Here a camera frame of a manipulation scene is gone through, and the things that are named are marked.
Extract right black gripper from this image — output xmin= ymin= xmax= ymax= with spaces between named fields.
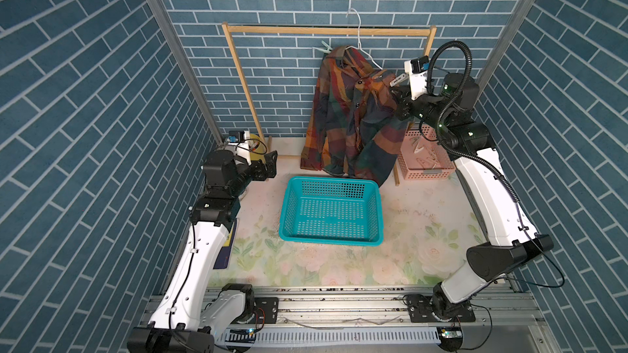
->
xmin=388 ymin=87 xmax=446 ymax=137

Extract plaid long-sleeve shirt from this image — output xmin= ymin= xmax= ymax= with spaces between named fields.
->
xmin=300 ymin=46 xmax=409 ymax=185

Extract white wire hanger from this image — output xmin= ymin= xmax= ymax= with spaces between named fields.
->
xmin=346 ymin=7 xmax=383 ymax=70

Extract green clothespin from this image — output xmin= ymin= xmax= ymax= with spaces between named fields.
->
xmin=313 ymin=40 xmax=333 ymax=55

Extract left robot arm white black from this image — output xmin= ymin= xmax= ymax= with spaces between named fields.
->
xmin=127 ymin=150 xmax=278 ymax=352

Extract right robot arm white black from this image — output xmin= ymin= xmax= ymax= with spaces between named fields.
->
xmin=392 ymin=74 xmax=554 ymax=321

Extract clothespins in pink basket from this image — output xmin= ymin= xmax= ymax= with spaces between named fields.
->
xmin=408 ymin=137 xmax=441 ymax=169

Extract pink plastic basket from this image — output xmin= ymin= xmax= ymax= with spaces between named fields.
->
xmin=398 ymin=124 xmax=456 ymax=181

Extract teal plastic basket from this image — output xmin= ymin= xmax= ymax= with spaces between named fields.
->
xmin=278 ymin=176 xmax=384 ymax=247

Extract dark blue book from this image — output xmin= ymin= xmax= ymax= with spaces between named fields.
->
xmin=214 ymin=220 xmax=237 ymax=270

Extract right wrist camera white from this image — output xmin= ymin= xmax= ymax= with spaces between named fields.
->
xmin=404 ymin=56 xmax=429 ymax=101

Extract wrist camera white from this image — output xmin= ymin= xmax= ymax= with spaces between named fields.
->
xmin=404 ymin=56 xmax=429 ymax=101
xmin=226 ymin=130 xmax=250 ymax=144

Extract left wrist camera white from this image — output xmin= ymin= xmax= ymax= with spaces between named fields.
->
xmin=226 ymin=130 xmax=250 ymax=144

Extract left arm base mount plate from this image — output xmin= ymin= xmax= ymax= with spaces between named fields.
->
xmin=232 ymin=297 xmax=279 ymax=326

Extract wooden clothes rack frame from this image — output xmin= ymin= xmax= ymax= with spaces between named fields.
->
xmin=221 ymin=22 xmax=438 ymax=186

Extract aluminium rail frame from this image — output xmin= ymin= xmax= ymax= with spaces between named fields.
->
xmin=131 ymin=283 xmax=560 ymax=353

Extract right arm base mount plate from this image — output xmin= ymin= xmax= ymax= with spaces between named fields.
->
xmin=402 ymin=294 xmax=476 ymax=323

